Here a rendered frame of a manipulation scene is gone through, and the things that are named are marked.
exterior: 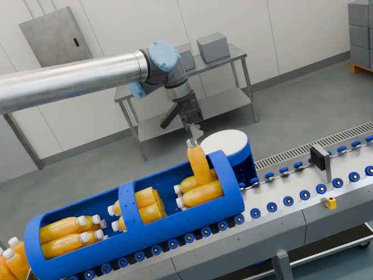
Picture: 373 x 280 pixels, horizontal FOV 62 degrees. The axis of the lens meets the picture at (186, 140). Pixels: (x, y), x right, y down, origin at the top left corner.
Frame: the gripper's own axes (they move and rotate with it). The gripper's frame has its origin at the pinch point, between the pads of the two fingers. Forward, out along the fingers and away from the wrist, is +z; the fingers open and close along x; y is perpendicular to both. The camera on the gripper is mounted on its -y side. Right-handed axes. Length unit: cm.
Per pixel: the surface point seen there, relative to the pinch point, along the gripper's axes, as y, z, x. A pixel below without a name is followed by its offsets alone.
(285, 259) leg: 22, 73, -9
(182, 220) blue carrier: -14.2, 23.9, -14.6
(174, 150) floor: -22, 130, 243
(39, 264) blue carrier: -72, 19, -14
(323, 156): 51, 27, -4
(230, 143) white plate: 21, 30, 39
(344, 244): 69, 119, 22
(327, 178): 51, 38, -5
